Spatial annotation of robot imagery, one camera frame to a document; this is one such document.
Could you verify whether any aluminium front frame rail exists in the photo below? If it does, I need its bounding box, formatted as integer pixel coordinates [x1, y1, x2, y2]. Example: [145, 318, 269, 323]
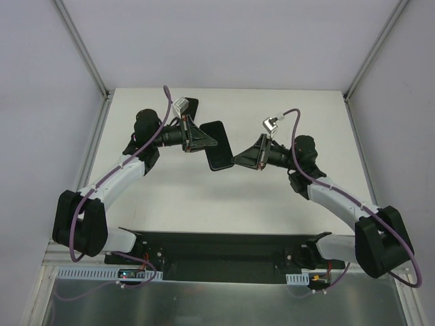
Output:
[43, 240, 107, 266]

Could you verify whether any slotted cable duct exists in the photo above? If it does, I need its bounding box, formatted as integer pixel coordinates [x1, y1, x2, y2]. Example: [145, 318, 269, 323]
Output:
[285, 272, 310, 286]
[57, 267, 163, 282]

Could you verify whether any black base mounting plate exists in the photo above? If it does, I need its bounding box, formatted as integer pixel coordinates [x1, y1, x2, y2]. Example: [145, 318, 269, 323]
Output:
[104, 232, 345, 285]

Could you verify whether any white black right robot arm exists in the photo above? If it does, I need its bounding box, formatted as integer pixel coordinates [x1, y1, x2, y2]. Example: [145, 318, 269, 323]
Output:
[231, 134, 414, 278]

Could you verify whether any left slotted cable duct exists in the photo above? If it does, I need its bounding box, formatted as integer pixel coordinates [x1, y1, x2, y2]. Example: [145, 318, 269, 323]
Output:
[57, 267, 163, 282]

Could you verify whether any shiny metal front sheet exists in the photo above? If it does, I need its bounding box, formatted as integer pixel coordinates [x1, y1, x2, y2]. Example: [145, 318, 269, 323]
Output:
[43, 274, 406, 325]

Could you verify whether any right slotted cable duct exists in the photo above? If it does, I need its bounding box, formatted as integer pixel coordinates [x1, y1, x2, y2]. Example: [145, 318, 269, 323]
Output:
[285, 272, 310, 286]

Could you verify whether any black smartphone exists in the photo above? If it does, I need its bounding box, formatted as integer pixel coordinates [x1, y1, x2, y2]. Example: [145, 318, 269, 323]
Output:
[200, 121, 234, 172]

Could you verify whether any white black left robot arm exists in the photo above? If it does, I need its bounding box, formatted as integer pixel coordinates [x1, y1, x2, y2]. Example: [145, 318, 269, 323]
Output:
[52, 109, 218, 264]

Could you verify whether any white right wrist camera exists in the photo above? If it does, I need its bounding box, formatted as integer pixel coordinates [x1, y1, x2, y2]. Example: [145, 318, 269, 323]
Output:
[262, 117, 279, 137]

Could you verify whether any aluminium frame post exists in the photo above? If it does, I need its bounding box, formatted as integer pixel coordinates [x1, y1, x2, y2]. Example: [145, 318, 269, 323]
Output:
[51, 0, 109, 99]
[343, 0, 412, 103]

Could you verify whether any right aluminium frame post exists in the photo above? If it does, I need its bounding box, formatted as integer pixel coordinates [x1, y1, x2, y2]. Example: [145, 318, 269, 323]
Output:
[343, 0, 412, 103]

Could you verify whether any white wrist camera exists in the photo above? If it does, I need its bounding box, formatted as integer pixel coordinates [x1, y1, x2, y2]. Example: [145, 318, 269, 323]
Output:
[171, 97, 189, 118]
[262, 117, 279, 137]

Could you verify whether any black phone case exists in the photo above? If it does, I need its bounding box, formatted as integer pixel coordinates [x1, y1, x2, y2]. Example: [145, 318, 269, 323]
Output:
[179, 98, 199, 125]

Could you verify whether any left aluminium frame post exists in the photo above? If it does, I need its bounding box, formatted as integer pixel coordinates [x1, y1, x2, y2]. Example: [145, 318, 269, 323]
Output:
[51, 0, 109, 99]

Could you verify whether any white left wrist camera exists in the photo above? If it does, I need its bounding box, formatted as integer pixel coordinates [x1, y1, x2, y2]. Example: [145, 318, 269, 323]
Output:
[171, 97, 189, 118]

